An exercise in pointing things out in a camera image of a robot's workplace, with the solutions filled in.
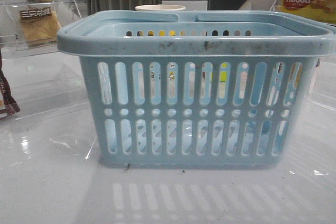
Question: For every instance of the clear acrylic stand right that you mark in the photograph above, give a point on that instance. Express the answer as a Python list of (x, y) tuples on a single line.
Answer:
[(275, 3)]

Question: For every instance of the light blue plastic basket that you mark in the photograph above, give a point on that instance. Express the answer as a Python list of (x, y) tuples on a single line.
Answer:
[(196, 88)]

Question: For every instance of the white paper cup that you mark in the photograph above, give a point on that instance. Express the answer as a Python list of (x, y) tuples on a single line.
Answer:
[(160, 7)]

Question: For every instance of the clear acrylic shelf left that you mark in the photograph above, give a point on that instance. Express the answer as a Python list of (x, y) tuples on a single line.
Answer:
[(12, 39)]

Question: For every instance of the bread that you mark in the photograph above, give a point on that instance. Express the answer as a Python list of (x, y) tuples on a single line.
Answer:
[(39, 26)]

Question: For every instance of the dark red snack packet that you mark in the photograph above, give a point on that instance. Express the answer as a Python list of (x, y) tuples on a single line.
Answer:
[(9, 105)]

